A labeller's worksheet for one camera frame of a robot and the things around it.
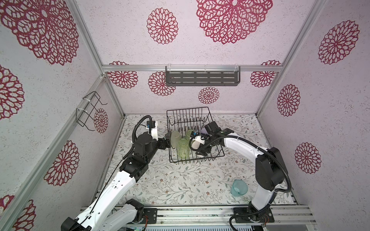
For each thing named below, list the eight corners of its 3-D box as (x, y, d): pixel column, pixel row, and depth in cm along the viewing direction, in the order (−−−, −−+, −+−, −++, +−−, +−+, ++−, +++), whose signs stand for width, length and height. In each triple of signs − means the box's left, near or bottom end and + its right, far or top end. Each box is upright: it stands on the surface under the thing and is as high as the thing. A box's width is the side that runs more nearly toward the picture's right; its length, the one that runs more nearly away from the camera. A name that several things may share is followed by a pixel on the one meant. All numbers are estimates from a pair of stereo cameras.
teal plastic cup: (231, 196, 82) (236, 191, 75) (229, 185, 86) (233, 179, 79) (243, 196, 82) (248, 191, 75) (240, 185, 86) (245, 179, 79)
